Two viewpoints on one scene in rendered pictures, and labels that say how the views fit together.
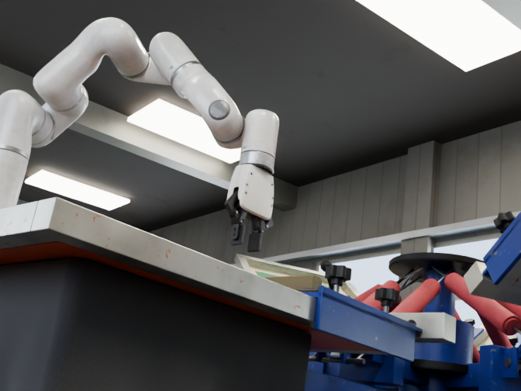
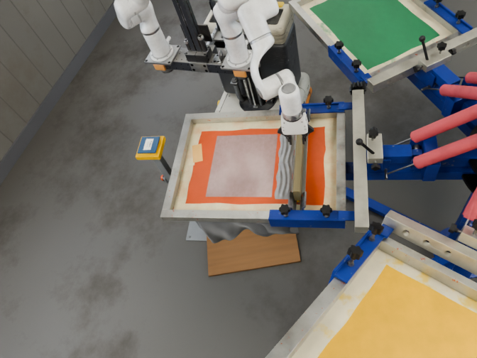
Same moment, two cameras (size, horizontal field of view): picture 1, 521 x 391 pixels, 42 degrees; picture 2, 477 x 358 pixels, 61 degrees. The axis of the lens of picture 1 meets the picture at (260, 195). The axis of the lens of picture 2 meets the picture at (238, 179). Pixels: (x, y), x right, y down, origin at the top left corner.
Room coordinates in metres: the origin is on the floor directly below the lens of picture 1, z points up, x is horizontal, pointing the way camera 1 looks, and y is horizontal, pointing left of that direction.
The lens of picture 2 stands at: (0.78, -0.83, 2.47)
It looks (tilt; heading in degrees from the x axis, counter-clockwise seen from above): 56 degrees down; 73
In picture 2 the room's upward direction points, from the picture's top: 23 degrees counter-clockwise
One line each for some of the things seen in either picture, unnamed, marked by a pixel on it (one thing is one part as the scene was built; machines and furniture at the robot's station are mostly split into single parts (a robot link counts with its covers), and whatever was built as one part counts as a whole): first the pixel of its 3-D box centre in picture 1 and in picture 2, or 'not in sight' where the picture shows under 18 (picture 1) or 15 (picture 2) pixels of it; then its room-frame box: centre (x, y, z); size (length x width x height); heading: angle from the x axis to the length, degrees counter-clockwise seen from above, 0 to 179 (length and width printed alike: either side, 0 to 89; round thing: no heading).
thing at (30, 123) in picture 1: (18, 126); (230, 16); (1.48, 0.59, 1.37); 0.13 x 0.10 x 0.16; 167
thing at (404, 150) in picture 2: not in sight; (387, 154); (1.61, -0.23, 1.02); 0.17 x 0.06 x 0.05; 136
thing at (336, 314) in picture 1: (360, 326); (306, 218); (1.18, -0.21, 0.98); 0.30 x 0.05 x 0.07; 136
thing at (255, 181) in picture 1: (253, 190); (294, 121); (1.34, 0.02, 1.25); 0.10 x 0.08 x 0.11; 137
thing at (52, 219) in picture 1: (153, 299); (255, 162); (1.20, 0.16, 0.97); 0.79 x 0.58 x 0.04; 136
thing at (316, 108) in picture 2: not in sight; (311, 111); (1.56, 0.20, 0.98); 0.30 x 0.05 x 0.07; 136
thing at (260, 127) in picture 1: (244, 136); (287, 91); (1.36, 0.05, 1.38); 0.15 x 0.10 x 0.11; 78
